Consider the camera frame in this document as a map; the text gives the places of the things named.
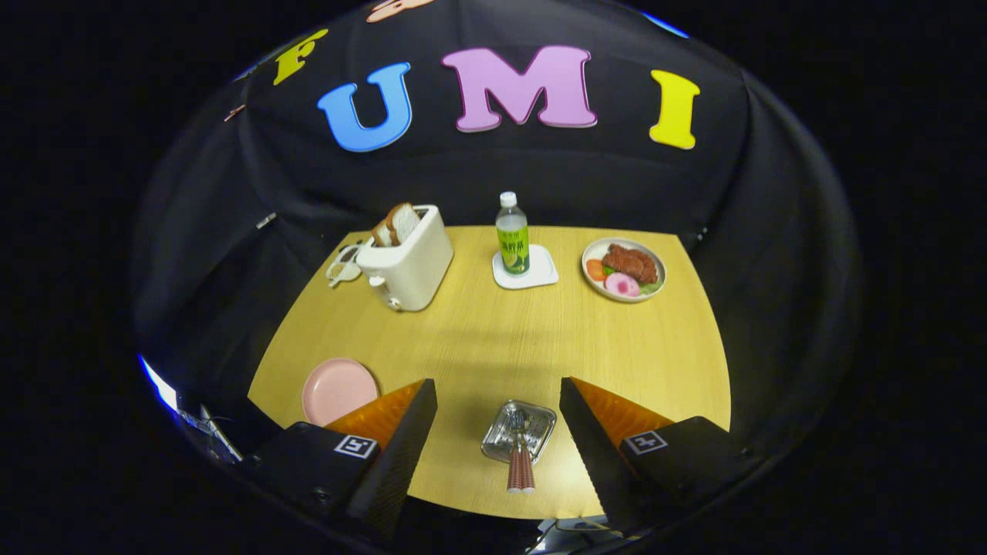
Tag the brown backdrop clip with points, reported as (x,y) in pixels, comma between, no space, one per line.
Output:
(234,113)

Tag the white food plate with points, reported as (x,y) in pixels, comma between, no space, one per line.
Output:
(595,289)

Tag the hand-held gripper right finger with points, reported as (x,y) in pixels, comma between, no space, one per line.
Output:
(594,455)

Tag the fried meat pieces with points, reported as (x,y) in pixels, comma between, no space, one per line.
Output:
(632,264)

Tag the green label drink bottle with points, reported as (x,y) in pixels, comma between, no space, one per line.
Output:
(513,239)

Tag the white coaster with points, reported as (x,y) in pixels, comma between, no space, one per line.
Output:
(541,274)

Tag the white divided condiment dish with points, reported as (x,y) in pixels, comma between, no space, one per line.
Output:
(343,270)

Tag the toast bread slice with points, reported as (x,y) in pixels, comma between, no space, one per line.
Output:
(382,233)
(404,223)

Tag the pink plate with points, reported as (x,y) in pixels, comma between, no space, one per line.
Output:
(339,389)

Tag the white toaster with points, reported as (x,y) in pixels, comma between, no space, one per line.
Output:
(416,270)

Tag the silver backdrop clip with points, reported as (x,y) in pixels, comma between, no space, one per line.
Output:
(266,221)

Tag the pink round food slice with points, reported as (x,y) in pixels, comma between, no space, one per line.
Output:
(621,285)

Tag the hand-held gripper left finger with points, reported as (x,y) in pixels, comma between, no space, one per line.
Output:
(401,455)

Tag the open laptop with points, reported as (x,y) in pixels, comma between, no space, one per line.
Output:
(158,385)

